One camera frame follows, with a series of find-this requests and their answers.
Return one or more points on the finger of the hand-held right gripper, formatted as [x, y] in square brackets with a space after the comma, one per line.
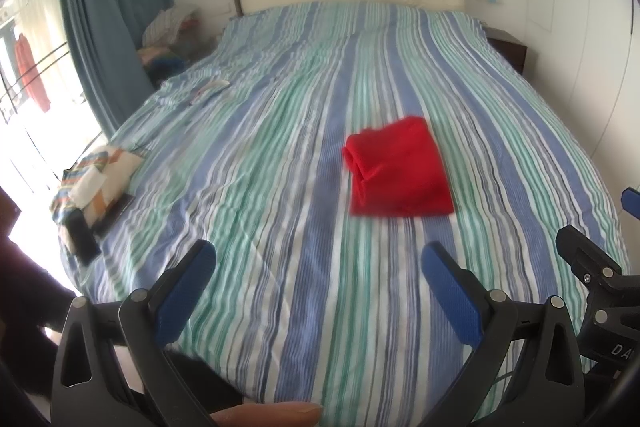
[590, 262]
[631, 201]

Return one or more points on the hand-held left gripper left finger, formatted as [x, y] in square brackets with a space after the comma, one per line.
[185, 292]

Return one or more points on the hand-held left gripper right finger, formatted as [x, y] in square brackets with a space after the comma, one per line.
[452, 292]

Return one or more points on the red sweater with white print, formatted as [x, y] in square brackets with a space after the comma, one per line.
[400, 167]

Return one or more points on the pile of mixed clothes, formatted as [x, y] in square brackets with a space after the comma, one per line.
[170, 37]

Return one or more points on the person's left hand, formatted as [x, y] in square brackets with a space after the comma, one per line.
[270, 414]

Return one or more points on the black box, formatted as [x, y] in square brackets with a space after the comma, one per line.
[85, 237]

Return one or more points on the patchwork cloth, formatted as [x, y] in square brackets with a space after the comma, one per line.
[100, 167]

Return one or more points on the bed with striped cover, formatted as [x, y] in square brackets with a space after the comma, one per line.
[275, 157]

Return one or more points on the white wardrobe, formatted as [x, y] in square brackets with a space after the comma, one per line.
[590, 32]

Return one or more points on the dark wooden nightstand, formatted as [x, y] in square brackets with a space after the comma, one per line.
[510, 52]

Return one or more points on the white remote control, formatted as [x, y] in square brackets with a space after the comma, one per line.
[212, 88]

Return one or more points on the red hanging garment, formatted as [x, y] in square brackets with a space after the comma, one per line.
[30, 72]

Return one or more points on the blue curtain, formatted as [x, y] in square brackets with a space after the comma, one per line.
[100, 7]

